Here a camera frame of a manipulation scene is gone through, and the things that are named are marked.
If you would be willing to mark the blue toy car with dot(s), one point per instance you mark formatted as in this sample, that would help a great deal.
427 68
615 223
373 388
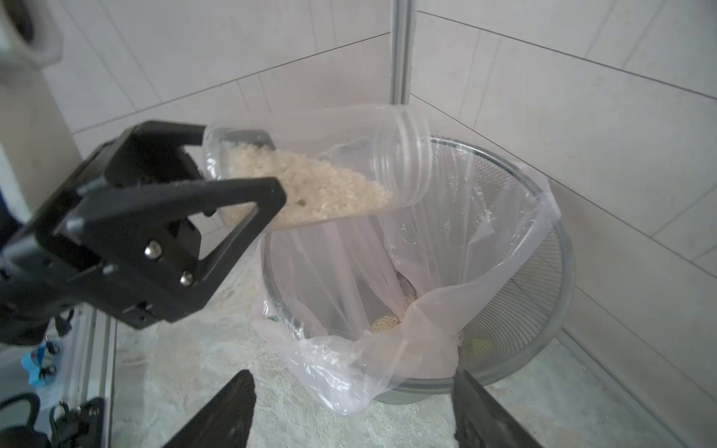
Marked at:
40 364

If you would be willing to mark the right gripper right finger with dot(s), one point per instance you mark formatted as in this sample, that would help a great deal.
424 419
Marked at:
481 421

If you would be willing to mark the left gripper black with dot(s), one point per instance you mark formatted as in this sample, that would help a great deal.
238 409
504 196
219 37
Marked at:
152 269

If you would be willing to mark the clear rice jar with lid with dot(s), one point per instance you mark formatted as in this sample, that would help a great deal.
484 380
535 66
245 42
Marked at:
332 163

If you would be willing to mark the grey mesh waste bin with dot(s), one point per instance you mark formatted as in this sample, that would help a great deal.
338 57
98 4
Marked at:
504 280

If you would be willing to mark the clear plastic bin liner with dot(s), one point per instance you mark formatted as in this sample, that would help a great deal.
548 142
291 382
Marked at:
414 280

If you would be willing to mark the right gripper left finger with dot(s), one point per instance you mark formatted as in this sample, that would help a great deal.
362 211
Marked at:
225 421

